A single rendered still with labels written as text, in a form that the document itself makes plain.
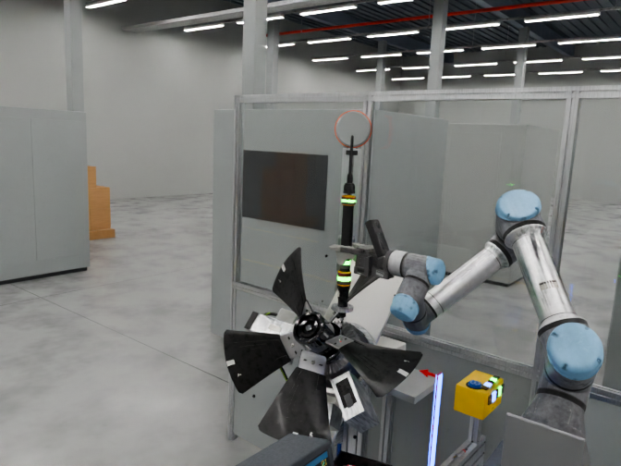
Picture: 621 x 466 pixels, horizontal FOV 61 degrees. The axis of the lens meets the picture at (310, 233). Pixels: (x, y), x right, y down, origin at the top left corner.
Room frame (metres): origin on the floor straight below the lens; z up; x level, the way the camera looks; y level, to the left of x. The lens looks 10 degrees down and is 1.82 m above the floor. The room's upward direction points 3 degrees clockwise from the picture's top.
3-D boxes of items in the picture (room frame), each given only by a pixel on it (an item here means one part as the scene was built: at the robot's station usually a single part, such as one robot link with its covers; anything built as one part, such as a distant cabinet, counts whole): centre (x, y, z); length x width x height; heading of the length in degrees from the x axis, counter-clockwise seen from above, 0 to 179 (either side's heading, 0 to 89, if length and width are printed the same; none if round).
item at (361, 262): (1.57, -0.20, 1.47); 0.12 x 0.08 x 0.09; 51
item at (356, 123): (2.36, -0.16, 1.88); 0.17 x 0.15 x 0.16; 51
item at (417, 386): (2.14, -0.37, 0.84); 0.36 x 0.24 x 0.03; 51
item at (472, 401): (1.64, -0.58, 1.02); 0.16 x 0.10 x 0.11; 141
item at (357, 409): (1.63, -0.17, 0.98); 0.20 x 0.16 x 0.20; 141
